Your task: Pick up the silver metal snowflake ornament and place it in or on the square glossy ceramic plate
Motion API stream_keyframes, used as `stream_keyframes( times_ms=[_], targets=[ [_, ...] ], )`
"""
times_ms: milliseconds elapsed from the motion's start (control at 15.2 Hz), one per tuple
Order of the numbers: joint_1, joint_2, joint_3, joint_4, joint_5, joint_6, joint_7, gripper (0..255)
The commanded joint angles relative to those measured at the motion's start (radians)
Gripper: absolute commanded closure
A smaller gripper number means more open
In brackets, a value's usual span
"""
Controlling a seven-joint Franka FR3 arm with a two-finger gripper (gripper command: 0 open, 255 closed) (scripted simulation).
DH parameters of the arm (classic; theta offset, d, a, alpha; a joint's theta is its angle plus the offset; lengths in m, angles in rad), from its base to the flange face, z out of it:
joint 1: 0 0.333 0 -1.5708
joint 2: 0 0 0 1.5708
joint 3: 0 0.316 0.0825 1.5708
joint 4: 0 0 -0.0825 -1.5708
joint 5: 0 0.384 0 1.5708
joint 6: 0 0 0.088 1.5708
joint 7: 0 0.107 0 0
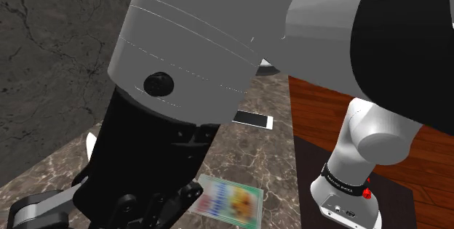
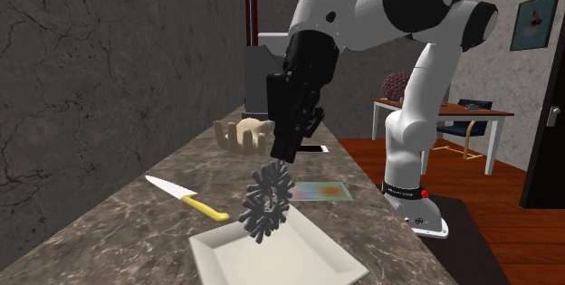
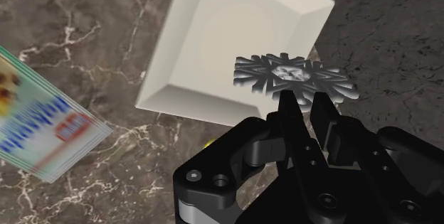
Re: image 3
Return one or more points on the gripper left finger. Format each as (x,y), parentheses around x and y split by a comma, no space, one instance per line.
(225,167)

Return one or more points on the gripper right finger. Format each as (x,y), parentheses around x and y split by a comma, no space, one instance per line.
(388,167)

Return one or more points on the grey snowflake-shaped ornament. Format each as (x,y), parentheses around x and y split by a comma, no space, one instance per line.
(326,79)

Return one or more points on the small yellow object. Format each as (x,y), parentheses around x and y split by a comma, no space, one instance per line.
(210,143)

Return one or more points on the white square plate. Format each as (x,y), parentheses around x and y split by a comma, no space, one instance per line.
(215,43)

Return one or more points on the colourful printed book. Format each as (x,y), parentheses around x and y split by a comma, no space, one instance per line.
(38,122)

